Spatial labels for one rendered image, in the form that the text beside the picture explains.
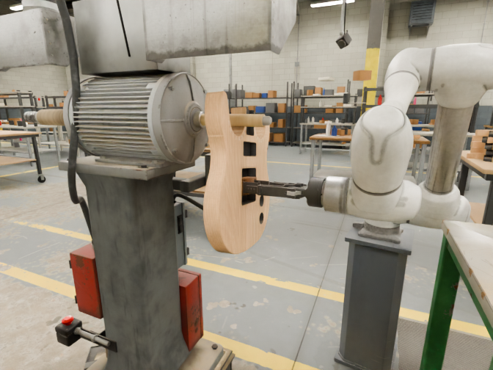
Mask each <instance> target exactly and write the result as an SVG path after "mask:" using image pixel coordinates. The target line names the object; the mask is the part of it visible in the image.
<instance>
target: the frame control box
mask: <svg viewBox="0 0 493 370"><path fill-rule="evenodd" d="M210 165H211V154H210V153H209V154H205V185H206V183H207V180H208V175H209V170H210ZM173 197H174V204H175V203H176V200H175V198H176V197H181V198H183V199H184V200H187V201H189V202H190V203H192V204H193V205H195V206H196V207H198V208H200V209H202V210H203V205H201V204H200V203H198V202H197V201H195V200H193V199H191V198H190V197H188V196H186V195H184V194H181V193H175V194H174V195H173Z"/></svg>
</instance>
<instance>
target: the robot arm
mask: <svg viewBox="0 0 493 370"><path fill-rule="evenodd" d="M435 49H436V50H435ZM434 54H435V56H434ZM433 64H434V65H433ZM432 69H433V70H432ZM431 74H432V75H431ZM430 85H431V86H430ZM429 90H430V91H434V97H435V100H436V101H437V103H438V107H437V115H436V119H435V124H434V132H433V137H432V141H431V149H430V154H429V159H428V166H427V171H426V179H425V180H424V181H423V182H422V183H420V184H419V185H416V184H414V183H412V182H411V181H408V180H406V179H403V177H404V176H405V174H406V170H407V167H408V164H409V160H410V157H411V154H412V148H413V141H414V138H413V133H412V126H411V123H410V121H409V118H408V117H407V116H406V111H407V109H408V107H409V105H410V102H411V101H412V99H413V97H414V95H415V93H416V92H421V91H429ZM487 90H493V45H491V44H485V43H466V44H455V45H448V46H442V47H436V48H406V49H404V50H402V51H401V52H399V53H398V54H397V55H396V56H395V57H394V58H393V60H392V62H391V63H390V65H389V67H388V69H387V72H386V75H385V77H384V103H383V104H382V105H381V106H375V107H373V108H371V109H369V110H367V111H366V112H365V113H364V114H363V115H362V116H361V117H360V119H359V120H358V121H357V124H356V125H355V127H354V131H353V134H352V139H351V170H352V173H353V178H348V177H335V176H328V177H327V178H326V180H325V178H311V179H310V180H309V182H308V185H306V184H303V183H297V184H296V183H285V182H277V181H274V182H272V181H270V182H269V181H260V180H254V183H253V182H245V181H244V185H243V193H249V194H256V195H259V196H261V195H263V196H272V197H286V198H291V199H300V198H303V197H305V198H307V204H308V206H311V207H318V208H322V207H323V206H324V211H332V212H337V213H342V214H351V215H354V216H356V217H359V218H363V219H365V221H364V222H354V223H353V227H354V228H358V229H360V230H361V231H359V232H358V236H361V237H368V238H372V239H378V240H382V241H386V242H392V243H394V244H400V243H401V240H400V237H401V233H403V228H400V224H404V223H408V224H412V225H417V226H421V227H425V228H435V229H442V228H441V225H442V221H443V220H453V221H460V222H468V220H469V218H470V212H471V206H470V204H469V201H468V200H467V199H466V198H465V197H464V196H462V195H460V191H459V189H458V187H457V186H456V185H455V184H454V183H455V180H456V174H457V171H458V168H459V162H460V159H461V154H462V151H463V147H464V143H465V140H466V137H467V132H468V128H469V125H470V120H471V117H472V111H473V108H474V105H475V104H477V102H479V100H480V99H481V98H482V97H483V95H484V94H485V92H486V91H487Z"/></svg>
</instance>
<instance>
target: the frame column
mask: <svg viewBox="0 0 493 370"><path fill-rule="evenodd" d="M174 174H175V173H170V174H167V175H163V176H160V177H157V178H153V179H150V180H147V181H146V180H139V179H132V178H121V177H114V176H107V175H96V174H89V173H77V175H78V176H79V178H80V179H81V181H82V182H83V184H84V185H85V187H86V193H87V203H88V209H89V214H90V225H91V230H92V240H93V246H94V251H95V261H96V267H97V273H98V283H99V289H100V294H101V305H102V310H103V320H104V326H105V331H106V337H107V338H109V339H111V340H113V341H116V342H117V352H113V351H111V350H109V349H108V357H107V361H106V365H105V368H104V370H178V369H179V368H180V366H181V365H182V363H183V362H184V361H185V359H187V357H188V356H189V355H190V353H191V351H190V352H189V350H188V347H187V345H186V342H185V341H184V338H183V334H182V326H181V314H180V292H179V280H178V257H177V245H176V232H175V210H174V197H173V186H172V179H173V177H174Z"/></svg>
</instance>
